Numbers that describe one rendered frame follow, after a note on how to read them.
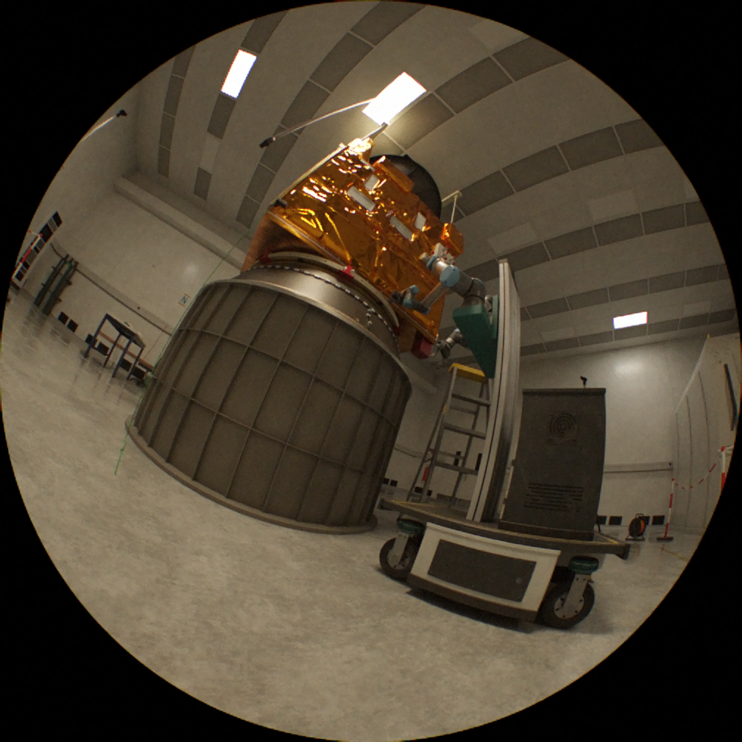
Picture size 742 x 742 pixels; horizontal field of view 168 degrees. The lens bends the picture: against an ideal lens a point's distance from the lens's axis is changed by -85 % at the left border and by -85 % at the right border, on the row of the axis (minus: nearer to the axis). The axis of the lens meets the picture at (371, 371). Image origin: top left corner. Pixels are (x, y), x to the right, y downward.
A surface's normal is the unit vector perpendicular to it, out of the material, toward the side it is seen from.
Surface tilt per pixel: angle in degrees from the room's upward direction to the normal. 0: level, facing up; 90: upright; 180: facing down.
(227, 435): 90
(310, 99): 180
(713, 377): 90
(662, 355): 90
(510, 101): 180
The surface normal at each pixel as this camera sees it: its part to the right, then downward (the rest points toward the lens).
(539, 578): -0.59, -0.48
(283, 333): 0.27, -0.29
